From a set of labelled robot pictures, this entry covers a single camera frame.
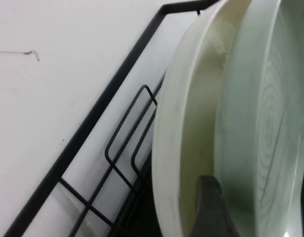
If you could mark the cream white plate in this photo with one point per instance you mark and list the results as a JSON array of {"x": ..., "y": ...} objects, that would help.
[{"x": 186, "y": 123}]

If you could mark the pale green plate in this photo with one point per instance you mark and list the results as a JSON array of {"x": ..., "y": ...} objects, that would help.
[{"x": 265, "y": 123}]

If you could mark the black plastic drain tray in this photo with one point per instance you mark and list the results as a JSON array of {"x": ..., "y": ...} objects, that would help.
[{"x": 146, "y": 222}]

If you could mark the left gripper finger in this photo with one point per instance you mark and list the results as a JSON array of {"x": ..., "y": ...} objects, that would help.
[{"x": 208, "y": 209}]

